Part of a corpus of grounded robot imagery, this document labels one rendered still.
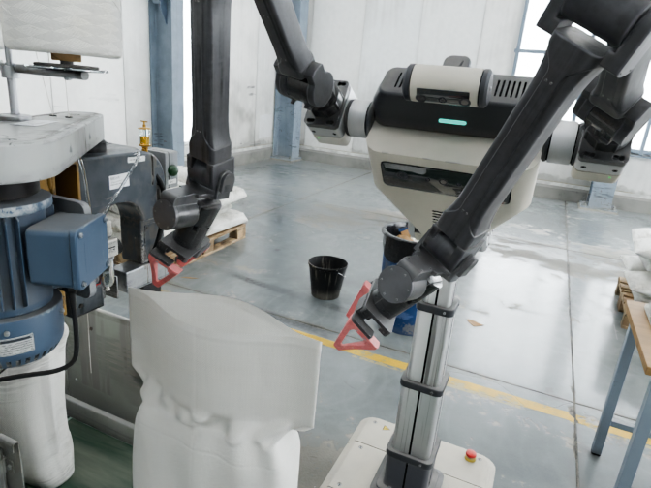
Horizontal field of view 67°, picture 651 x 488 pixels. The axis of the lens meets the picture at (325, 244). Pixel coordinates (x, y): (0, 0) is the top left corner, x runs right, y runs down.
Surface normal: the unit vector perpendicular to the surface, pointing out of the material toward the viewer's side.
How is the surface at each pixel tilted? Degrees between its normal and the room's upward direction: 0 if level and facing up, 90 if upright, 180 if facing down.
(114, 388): 90
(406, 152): 40
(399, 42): 90
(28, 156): 90
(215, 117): 102
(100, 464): 0
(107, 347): 90
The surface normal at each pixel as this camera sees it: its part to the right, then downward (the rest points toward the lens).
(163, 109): -0.41, 0.25
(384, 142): -0.20, -0.56
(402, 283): -0.55, 0.00
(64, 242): -0.01, 0.32
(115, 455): 0.08, -0.94
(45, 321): 0.92, 0.21
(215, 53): 0.80, 0.42
